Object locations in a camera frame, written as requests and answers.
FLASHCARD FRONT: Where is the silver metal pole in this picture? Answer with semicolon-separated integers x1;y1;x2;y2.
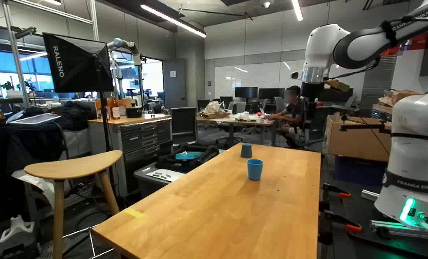
0;0;30;110

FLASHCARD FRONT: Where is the large cardboard box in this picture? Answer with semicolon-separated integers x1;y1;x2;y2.
325;113;392;165

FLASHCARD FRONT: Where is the blue plastic cup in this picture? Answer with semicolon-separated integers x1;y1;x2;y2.
246;159;265;183

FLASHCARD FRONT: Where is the white wall whiteboard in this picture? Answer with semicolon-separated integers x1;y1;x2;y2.
213;60;306;100

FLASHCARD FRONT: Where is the small blue cube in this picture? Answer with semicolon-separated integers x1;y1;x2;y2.
240;143;255;160

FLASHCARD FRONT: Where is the orange bottle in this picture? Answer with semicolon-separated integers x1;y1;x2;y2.
109;98;122;121

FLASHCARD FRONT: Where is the long ceiling light strip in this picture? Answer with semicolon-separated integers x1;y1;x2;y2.
140;3;209;41

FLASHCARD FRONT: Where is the dark blue storage bin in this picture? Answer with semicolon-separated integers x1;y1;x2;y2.
332;156;390;188

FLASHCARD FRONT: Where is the wooden stool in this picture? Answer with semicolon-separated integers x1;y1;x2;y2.
23;149;124;259

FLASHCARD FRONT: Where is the wooden work table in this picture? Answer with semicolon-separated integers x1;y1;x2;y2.
196;114;278;147

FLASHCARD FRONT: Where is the grey drawer cabinet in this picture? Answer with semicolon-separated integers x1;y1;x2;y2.
88;114;174;199

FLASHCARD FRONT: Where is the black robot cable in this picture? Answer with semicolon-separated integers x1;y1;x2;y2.
325;8;428;81

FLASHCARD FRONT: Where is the grey flat crate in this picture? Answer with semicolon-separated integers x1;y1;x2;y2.
132;163;188;196

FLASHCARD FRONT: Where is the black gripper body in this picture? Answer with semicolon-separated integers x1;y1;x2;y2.
300;81;329;103

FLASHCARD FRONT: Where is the grey door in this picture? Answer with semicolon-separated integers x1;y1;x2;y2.
164;60;188;110

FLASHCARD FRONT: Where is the cardboard scrap pile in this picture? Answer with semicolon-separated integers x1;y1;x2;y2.
377;88;423;110

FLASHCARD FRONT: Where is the short ceiling light strip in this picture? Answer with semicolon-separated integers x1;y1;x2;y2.
290;0;305;24

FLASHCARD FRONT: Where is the teal flat item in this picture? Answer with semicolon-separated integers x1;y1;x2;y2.
174;150;206;163

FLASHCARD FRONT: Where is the black computer monitor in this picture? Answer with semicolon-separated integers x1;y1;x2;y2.
259;87;286;101
234;87;259;101

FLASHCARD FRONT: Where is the black cloth covered table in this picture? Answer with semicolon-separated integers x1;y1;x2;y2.
0;113;94;222

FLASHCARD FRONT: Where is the white floor object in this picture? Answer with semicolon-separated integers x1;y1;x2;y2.
0;215;39;259

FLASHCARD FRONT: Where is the black softbox light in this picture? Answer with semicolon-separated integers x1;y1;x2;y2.
42;32;115;96

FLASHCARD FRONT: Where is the white cloth pile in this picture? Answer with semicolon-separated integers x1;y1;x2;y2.
197;100;232;120

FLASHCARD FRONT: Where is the yellow tape strip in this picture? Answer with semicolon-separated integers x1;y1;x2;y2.
124;208;147;221

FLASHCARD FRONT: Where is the seated person dark shirt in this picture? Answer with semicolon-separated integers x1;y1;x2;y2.
266;85;309;150

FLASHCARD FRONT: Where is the black office chair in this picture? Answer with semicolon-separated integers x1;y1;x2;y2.
170;106;200;146

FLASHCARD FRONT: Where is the orange handled black clamp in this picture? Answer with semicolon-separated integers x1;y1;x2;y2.
322;183;354;202
319;211;364;247

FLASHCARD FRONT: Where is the black light stand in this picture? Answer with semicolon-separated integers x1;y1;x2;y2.
98;91;112;153

